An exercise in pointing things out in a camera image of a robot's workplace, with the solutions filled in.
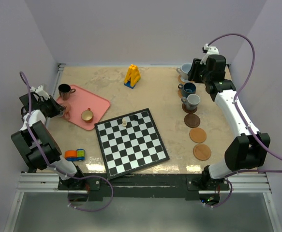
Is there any orange cup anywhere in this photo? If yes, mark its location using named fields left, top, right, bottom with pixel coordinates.
left=81, top=108, right=94, bottom=123

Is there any yellow blue block structure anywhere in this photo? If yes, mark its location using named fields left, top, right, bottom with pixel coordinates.
left=124, top=64, right=141, bottom=89

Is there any dark wooden coaster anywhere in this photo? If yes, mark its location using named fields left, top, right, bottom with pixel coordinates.
left=184, top=114, right=201, bottom=128
left=182, top=104, right=198, bottom=114

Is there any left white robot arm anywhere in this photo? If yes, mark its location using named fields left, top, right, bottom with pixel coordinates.
left=11, top=92, right=86, bottom=189

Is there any light wooden coaster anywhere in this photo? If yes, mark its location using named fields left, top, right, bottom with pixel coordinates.
left=193, top=144, right=211, bottom=161
left=189, top=127, right=207, bottom=143

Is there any dark blue cup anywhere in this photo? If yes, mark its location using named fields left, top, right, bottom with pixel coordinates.
left=178, top=83, right=196, bottom=97

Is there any black white chessboard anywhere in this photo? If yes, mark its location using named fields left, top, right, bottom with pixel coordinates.
left=95, top=108, right=170, bottom=180

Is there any grey printed mug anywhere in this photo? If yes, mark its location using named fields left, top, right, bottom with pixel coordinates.
left=181, top=94, right=200, bottom=110

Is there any white chess piece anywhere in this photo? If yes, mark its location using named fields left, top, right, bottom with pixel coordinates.
left=122, top=118, right=127, bottom=127

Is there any aluminium rail frame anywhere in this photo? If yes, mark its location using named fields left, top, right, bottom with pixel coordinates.
left=17, top=173, right=271, bottom=193

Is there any woven rattan coaster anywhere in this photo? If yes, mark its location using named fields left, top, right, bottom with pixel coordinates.
left=178, top=89, right=183, bottom=98
left=178, top=75, right=189, bottom=84

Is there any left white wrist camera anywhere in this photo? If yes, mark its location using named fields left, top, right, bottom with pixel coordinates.
left=30, top=85, right=50, bottom=100

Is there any orange blue toy car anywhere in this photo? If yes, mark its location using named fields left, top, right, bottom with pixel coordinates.
left=64, top=148, right=86, bottom=161

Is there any pink patterned cup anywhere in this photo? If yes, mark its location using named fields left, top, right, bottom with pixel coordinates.
left=59, top=102, right=71, bottom=119

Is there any light blue cup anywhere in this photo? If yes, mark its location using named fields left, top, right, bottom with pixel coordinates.
left=176, top=63, right=192, bottom=83

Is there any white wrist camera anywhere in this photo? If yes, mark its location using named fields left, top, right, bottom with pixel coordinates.
left=30, top=85, right=50, bottom=100
left=200, top=43, right=219, bottom=65

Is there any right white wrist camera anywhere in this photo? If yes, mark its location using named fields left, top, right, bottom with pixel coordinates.
left=200, top=43, right=219, bottom=65

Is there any dark brown cup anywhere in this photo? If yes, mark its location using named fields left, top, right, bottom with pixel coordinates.
left=58, top=84, right=76, bottom=101

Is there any pink plastic tray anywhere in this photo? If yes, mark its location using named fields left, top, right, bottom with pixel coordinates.
left=66, top=85, right=110, bottom=131

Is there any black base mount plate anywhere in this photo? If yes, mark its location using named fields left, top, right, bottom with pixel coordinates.
left=58, top=174, right=229, bottom=203

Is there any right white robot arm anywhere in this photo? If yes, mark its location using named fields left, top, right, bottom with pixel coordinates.
left=188, top=55, right=270, bottom=190

